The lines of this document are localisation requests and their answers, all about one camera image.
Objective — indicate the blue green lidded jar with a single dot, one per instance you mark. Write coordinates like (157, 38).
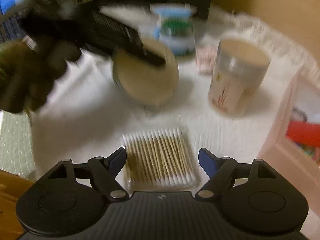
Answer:
(174, 26)

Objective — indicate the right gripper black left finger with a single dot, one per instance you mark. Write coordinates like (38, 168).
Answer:
(104, 172)

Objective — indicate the cotton swab clear box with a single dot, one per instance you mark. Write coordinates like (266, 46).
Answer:
(158, 160)

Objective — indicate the tall white cylinder container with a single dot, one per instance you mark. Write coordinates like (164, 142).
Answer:
(240, 68)

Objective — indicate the left gloved hand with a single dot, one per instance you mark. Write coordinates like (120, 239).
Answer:
(28, 74)

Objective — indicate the pink storage bin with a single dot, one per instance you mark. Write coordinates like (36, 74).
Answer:
(292, 145)

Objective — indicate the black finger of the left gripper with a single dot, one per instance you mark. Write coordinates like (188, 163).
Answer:
(105, 34)

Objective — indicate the red packet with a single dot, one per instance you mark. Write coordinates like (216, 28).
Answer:
(304, 133)

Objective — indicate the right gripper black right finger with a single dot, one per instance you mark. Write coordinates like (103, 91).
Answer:
(219, 171)

